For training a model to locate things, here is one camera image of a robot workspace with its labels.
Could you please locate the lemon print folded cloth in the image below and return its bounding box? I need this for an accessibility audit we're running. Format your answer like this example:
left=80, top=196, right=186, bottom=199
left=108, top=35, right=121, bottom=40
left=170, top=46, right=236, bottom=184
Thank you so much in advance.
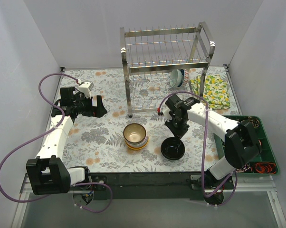
left=203, top=75, right=230, bottom=110

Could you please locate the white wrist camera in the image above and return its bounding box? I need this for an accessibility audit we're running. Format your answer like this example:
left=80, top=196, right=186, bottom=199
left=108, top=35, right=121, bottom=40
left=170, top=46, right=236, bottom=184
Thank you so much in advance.
left=158, top=108, right=172, bottom=121
left=77, top=82, right=94, bottom=99

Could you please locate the black gold rolled tie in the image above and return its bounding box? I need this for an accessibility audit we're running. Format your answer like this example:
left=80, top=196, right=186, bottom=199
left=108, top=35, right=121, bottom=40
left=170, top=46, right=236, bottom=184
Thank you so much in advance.
left=250, top=117, right=260, bottom=128

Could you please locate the white middle bowl of stack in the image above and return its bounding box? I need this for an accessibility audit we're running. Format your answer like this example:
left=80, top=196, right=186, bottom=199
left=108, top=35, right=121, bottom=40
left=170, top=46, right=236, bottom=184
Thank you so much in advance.
left=125, top=133, right=148, bottom=147

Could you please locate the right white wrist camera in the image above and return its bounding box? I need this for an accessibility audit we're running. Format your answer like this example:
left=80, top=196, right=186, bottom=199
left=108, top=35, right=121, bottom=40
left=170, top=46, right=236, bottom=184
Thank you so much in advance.
left=158, top=108, right=172, bottom=121

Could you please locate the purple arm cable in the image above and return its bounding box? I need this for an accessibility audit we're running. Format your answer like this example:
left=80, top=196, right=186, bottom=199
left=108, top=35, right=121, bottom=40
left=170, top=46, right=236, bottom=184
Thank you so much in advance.
left=0, top=73, right=113, bottom=213
left=158, top=92, right=238, bottom=207

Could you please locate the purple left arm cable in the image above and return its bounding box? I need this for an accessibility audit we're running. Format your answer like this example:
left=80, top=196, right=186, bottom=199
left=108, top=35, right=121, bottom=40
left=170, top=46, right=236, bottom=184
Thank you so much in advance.
left=0, top=73, right=113, bottom=213

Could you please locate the beige top bowl of stack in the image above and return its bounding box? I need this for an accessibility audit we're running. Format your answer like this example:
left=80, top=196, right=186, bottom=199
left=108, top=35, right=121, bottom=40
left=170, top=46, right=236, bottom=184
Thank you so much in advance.
left=123, top=123, right=147, bottom=143

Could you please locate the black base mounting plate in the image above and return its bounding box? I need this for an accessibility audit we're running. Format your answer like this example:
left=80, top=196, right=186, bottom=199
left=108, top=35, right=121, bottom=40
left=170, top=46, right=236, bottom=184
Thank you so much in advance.
left=33, top=170, right=234, bottom=200

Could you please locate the black glossy bowl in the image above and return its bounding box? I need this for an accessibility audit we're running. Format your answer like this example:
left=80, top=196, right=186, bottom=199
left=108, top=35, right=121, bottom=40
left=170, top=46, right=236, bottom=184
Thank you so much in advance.
left=160, top=137, right=185, bottom=161

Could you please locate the black pink rolled tie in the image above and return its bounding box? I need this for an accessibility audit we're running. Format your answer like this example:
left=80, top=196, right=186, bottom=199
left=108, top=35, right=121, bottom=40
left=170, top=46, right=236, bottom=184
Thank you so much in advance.
left=236, top=163, right=251, bottom=173

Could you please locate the floral patterned table mat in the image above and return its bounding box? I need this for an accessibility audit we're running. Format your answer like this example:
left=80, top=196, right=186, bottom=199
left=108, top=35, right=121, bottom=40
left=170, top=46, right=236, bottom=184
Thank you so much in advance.
left=59, top=69, right=219, bottom=172

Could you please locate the celadon green bowl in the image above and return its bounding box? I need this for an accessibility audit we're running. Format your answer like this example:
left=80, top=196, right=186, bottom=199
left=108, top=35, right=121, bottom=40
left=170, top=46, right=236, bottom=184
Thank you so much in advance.
left=169, top=69, right=184, bottom=87

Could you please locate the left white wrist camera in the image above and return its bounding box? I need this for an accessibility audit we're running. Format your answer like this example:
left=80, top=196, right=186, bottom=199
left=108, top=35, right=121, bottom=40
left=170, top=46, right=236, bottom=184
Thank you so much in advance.
left=77, top=82, right=94, bottom=99

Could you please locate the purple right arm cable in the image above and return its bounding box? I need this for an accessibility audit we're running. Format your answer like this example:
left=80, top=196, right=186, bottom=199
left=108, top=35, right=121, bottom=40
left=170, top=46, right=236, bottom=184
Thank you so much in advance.
left=158, top=92, right=238, bottom=207

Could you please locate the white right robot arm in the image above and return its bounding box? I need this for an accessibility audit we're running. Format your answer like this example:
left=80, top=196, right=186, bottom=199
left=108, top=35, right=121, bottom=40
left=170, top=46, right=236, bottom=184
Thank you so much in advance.
left=163, top=94, right=262, bottom=189

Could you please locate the blue patterned bowl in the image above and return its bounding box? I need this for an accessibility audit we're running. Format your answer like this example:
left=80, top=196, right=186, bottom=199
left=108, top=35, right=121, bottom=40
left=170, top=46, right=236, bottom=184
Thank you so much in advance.
left=182, top=69, right=190, bottom=86

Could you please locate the stainless steel dish rack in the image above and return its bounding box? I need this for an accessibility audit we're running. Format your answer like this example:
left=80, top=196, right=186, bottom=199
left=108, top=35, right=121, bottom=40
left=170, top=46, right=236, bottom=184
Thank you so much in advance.
left=119, top=21, right=216, bottom=118

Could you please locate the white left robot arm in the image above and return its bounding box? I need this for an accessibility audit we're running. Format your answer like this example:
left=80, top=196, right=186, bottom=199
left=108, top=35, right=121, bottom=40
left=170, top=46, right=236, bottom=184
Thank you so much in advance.
left=26, top=82, right=107, bottom=195

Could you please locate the green compartment tray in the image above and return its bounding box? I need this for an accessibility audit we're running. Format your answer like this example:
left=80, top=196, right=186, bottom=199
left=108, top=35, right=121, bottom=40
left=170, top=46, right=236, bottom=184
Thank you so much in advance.
left=226, top=115, right=279, bottom=177

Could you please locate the yellow bottom bowl of stack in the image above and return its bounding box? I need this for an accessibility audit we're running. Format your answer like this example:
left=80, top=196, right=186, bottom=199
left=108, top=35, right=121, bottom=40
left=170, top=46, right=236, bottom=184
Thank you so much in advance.
left=125, top=142, right=148, bottom=151

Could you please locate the black orange rolled tie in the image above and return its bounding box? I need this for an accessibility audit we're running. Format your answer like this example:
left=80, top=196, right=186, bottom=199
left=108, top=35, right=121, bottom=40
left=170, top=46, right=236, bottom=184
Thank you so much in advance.
left=251, top=162, right=277, bottom=174

